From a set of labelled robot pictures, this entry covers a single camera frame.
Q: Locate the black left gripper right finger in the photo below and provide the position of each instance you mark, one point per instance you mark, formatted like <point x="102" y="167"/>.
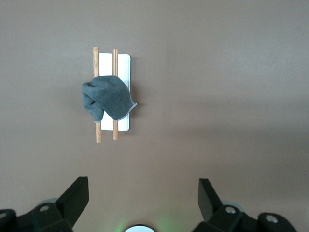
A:
<point x="217" y="217"/>

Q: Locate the wooden chopsticks pair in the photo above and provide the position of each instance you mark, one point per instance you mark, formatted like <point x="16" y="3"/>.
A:
<point x="115" y="62"/>

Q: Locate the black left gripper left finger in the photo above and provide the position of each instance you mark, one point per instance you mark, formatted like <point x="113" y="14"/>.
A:
<point x="62" y="210"/>

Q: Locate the white rack base plate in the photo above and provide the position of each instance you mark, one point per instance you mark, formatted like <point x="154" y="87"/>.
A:
<point x="124" y="67"/>

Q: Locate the grey and purple towel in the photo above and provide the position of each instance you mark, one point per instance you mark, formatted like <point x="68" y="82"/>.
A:
<point x="108" y="96"/>

